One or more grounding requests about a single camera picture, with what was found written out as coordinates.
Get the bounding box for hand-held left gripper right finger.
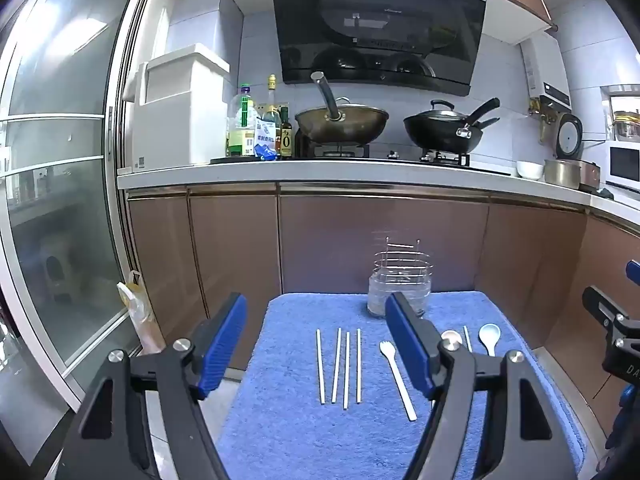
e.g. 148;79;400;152
384;291;581;480

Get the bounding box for black gas stove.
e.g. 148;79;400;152
210;142;512;176

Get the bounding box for black pan lid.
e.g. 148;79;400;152
416;99;472;125

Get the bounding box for open rice cooker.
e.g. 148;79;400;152
543;112;601;192

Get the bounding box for white plastic fork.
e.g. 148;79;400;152
379;341;418;422

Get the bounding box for light blue spoon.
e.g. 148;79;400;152
478;324;502;357

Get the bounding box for blue terry towel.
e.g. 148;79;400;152
217;290;586;480

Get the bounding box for dark sauce bottle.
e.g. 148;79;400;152
278;106;294;160

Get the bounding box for white microwave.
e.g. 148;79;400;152
607;142;640;192

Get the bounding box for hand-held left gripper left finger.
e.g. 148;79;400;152
55;291;248;480

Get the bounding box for white water heater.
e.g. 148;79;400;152
519;35;572;111

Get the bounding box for beige plastic bag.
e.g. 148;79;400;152
116;269;167;357

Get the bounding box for black frying pan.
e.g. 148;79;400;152
403;97;501;155

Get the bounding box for black range hood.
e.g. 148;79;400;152
269;0;494;97

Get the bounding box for brown base cabinets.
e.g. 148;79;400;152
125;182;640;443

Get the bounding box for green cap oil bottle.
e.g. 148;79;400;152
227;84;257;158

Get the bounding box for blue white salt packet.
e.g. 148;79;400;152
253;119;279;161

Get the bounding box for bronze wok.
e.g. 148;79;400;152
294;71;390;145

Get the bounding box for wire utensil holder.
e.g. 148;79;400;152
368;232;432;319

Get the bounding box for tall yellow cap bottle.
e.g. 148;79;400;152
263;74;281;128

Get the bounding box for white kitchen countertop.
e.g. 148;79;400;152
117;157;640;237

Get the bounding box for large white foam box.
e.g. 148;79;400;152
131;43;232;171

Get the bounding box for sliding glass door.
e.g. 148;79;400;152
0;0;168;413

